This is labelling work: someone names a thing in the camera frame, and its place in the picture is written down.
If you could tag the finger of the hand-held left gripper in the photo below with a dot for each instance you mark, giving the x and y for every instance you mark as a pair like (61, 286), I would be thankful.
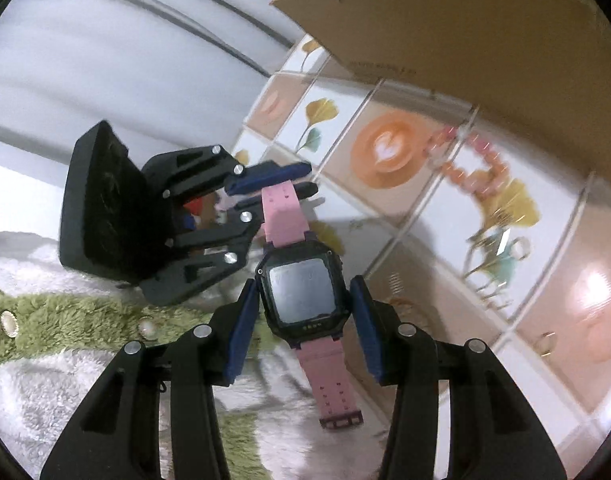
(245, 202)
(270, 175)

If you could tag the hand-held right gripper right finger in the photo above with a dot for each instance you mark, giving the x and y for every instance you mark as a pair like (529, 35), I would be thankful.
(368, 332)

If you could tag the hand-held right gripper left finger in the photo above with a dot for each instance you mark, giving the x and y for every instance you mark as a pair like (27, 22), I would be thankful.
(239, 332)

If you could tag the brown cardboard box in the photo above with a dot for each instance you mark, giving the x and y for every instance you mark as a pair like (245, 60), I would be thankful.
(460, 35)

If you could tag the tile print plastic mat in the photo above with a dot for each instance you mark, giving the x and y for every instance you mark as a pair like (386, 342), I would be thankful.
(435, 270)

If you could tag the round shiny button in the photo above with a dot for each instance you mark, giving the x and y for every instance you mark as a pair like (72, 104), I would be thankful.
(146, 327)
(8, 322)

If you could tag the green white plush rug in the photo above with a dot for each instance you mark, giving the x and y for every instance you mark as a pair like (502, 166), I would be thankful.
(60, 320)

